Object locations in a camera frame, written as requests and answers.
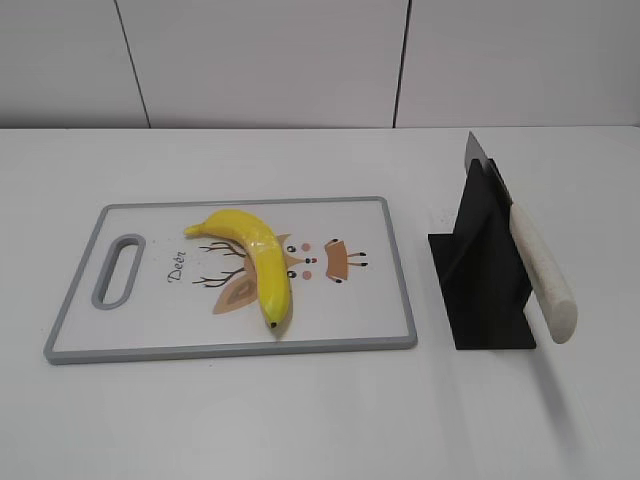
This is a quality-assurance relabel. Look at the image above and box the white-handled kitchen knife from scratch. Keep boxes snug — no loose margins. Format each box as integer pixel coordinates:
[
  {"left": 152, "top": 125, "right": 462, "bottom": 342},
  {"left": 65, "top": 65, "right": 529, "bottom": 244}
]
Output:
[{"left": 464, "top": 132, "right": 578, "bottom": 344}]

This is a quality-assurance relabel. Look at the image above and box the yellow plastic banana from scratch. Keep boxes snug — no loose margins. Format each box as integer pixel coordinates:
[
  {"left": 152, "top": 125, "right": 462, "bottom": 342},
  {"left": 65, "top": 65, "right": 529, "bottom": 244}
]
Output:
[{"left": 184, "top": 209, "right": 291, "bottom": 328}]

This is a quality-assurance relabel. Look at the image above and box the white deer cutting board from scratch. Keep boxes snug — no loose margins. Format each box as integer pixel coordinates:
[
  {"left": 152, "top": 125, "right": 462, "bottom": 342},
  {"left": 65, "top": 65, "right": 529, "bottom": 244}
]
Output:
[{"left": 44, "top": 196, "right": 417, "bottom": 364}]

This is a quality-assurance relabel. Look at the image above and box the black knife stand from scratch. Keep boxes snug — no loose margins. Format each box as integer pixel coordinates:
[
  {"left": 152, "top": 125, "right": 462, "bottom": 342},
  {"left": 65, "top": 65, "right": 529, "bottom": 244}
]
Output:
[{"left": 428, "top": 159, "right": 536, "bottom": 350}]

